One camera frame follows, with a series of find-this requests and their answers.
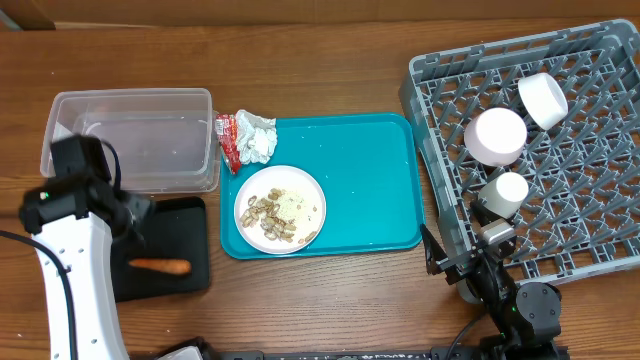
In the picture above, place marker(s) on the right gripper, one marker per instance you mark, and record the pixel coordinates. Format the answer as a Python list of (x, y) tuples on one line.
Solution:
[(459, 265)]

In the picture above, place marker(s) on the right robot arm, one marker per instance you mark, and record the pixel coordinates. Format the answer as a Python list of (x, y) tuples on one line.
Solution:
[(526, 316)]

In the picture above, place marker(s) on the white tissue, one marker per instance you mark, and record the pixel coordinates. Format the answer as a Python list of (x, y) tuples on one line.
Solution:
[(257, 137)]

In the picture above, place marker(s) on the pink bowl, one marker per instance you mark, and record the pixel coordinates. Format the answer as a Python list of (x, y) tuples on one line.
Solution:
[(496, 137)]

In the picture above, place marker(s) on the orange carrot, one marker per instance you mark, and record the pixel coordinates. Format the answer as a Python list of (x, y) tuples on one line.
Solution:
[(176, 267)]

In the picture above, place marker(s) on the clear plastic bin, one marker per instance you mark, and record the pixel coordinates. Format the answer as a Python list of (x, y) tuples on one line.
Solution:
[(164, 137)]

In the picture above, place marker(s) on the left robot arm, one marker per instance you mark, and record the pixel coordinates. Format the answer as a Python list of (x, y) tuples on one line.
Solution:
[(99, 245)]

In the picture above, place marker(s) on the black plastic tray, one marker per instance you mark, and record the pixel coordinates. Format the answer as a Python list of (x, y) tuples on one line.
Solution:
[(177, 230)]

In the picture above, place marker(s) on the white bowl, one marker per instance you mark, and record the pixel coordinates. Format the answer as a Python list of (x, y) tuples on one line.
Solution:
[(543, 99)]

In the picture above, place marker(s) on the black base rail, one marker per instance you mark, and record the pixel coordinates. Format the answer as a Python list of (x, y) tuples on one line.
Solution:
[(345, 356)]

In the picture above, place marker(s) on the white cup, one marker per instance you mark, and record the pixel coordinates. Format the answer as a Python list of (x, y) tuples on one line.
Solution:
[(505, 194)]

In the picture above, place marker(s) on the red snack wrapper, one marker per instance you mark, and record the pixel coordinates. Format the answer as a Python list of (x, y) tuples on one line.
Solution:
[(227, 133)]

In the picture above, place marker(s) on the teal serving tray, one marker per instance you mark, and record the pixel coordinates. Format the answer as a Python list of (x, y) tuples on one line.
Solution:
[(366, 166)]

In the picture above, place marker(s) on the white plate with food scraps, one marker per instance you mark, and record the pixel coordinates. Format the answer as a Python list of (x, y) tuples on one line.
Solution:
[(280, 210)]

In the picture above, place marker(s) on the grey dishwasher rack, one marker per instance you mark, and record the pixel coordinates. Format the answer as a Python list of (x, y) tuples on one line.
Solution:
[(581, 215)]

